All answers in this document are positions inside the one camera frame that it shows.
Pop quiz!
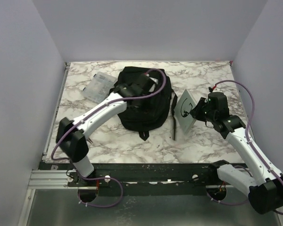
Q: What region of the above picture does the aluminium extrusion rail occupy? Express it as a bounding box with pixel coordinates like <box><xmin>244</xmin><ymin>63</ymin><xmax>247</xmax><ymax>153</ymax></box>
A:
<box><xmin>27</xmin><ymin>166</ymin><xmax>250</xmax><ymax>190</ymax></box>

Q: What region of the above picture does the black student backpack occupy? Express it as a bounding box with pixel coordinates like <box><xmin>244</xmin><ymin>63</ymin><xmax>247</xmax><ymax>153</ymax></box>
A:
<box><xmin>109</xmin><ymin>66</ymin><xmax>177</xmax><ymax>141</ymax></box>

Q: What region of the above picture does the clear plastic storage box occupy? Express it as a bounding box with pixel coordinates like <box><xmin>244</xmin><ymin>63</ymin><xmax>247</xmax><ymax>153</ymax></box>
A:
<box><xmin>82</xmin><ymin>72</ymin><xmax>117</xmax><ymax>104</ymax></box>

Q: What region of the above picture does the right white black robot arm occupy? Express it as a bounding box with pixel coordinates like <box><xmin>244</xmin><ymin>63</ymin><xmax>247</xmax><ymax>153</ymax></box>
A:
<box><xmin>190</xmin><ymin>92</ymin><xmax>283</xmax><ymax>214</ymax></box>

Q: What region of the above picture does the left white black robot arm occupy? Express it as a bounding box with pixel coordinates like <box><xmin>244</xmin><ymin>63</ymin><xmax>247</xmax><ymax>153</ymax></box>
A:
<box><xmin>54</xmin><ymin>72</ymin><xmax>166</xmax><ymax>186</ymax></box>

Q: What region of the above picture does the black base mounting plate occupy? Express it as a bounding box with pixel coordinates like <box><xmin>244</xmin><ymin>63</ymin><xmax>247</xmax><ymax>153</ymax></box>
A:
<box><xmin>29</xmin><ymin>162</ymin><xmax>225</xmax><ymax>197</ymax></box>

